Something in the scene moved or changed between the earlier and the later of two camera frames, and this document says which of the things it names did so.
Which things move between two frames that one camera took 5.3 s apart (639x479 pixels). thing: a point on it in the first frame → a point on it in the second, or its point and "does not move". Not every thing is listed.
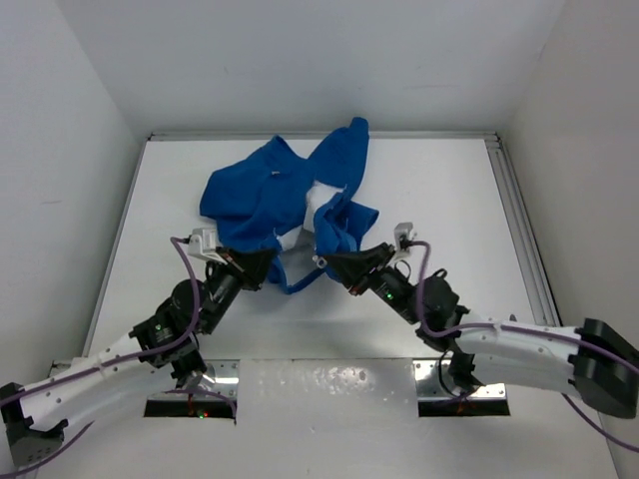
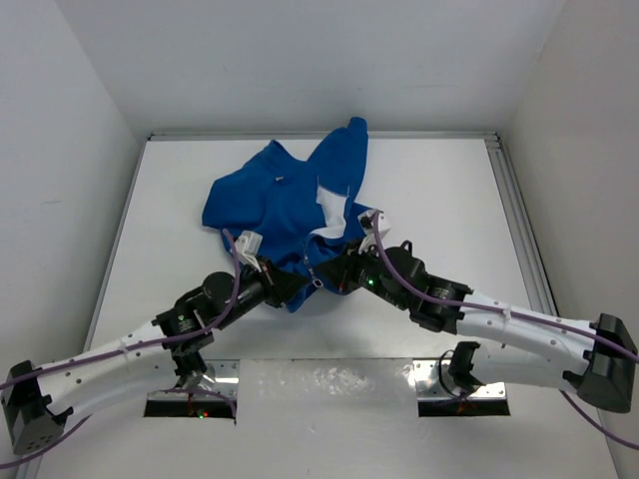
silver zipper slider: (320, 261) → (317, 282)
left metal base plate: (226, 380) does not move
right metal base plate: (432, 381) does not move
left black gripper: (255, 263) → (276, 282)
